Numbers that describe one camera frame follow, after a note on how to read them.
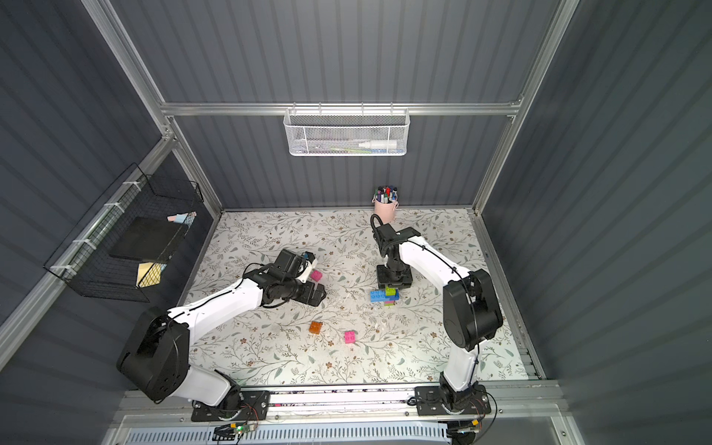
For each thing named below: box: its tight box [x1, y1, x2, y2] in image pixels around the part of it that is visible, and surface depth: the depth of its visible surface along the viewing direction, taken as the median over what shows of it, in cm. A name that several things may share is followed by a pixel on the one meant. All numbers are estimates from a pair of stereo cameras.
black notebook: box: [108, 216, 189, 262], surface depth 75 cm
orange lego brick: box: [308, 320, 323, 335], surface depth 88 cm
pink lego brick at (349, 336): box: [343, 330, 357, 344], surface depth 86 cm
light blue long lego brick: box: [369, 288, 400, 304], surface depth 91 cm
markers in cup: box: [370, 185, 400, 204], surface depth 111 cm
